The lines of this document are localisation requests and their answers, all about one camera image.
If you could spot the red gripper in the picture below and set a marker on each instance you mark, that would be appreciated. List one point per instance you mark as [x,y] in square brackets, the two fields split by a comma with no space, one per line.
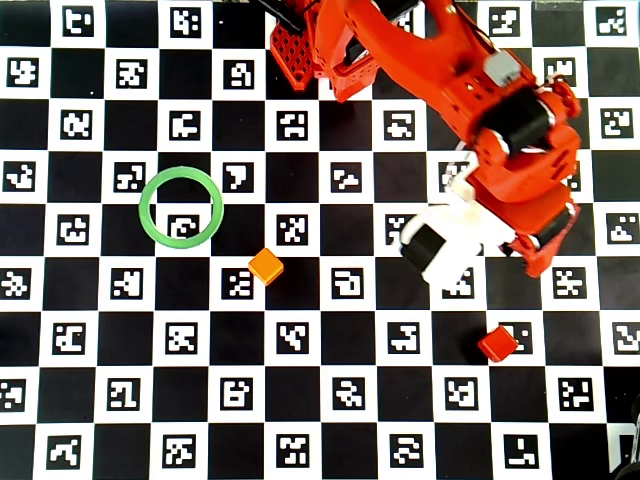
[551,229]

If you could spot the red cube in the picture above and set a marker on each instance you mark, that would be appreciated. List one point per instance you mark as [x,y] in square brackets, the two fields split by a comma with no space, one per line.
[497,344]

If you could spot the orange cube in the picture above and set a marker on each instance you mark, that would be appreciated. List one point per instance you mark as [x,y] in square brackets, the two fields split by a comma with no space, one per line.
[266,266]

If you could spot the red robot base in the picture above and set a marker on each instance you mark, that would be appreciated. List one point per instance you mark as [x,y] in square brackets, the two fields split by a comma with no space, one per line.
[292,55]

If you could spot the red robot arm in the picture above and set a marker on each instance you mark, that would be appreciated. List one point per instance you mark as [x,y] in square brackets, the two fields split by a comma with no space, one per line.
[430,55]

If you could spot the small grey plastic box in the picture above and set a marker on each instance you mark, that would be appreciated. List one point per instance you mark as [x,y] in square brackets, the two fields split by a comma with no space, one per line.
[502,66]

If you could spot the black tripod stand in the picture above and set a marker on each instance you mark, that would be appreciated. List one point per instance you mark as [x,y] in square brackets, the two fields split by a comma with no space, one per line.
[631,472]

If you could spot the black white marker checkerboard mat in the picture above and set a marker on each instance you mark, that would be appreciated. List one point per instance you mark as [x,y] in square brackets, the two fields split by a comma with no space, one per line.
[320,350]

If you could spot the clear adhesive tape strip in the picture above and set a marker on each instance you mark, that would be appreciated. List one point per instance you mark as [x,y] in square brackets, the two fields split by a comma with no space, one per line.
[560,5]

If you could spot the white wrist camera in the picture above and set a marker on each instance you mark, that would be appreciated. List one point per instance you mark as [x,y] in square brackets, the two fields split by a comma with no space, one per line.
[450,225]

